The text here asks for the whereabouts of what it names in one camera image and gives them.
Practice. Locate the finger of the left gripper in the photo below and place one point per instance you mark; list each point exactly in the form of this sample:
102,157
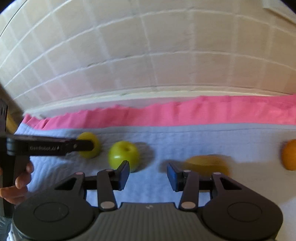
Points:
25,145

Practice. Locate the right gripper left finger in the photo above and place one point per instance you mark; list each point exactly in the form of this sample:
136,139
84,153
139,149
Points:
108,181

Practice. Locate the large orange back right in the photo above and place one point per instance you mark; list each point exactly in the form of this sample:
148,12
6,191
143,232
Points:
288,155

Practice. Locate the large brown kiwi back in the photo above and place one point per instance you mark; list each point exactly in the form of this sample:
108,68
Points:
205,165

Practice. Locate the green apple back row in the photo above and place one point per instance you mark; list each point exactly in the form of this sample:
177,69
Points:
124,151

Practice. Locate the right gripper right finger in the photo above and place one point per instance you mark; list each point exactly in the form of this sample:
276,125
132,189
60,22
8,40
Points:
184,181

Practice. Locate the blue quilted mat pink trim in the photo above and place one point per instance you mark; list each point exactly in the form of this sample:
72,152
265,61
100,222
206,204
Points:
246,131

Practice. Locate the person's left hand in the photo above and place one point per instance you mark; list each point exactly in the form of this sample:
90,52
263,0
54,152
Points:
16,194

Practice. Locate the yellow-green apple far left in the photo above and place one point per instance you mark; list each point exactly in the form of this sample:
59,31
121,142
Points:
92,145

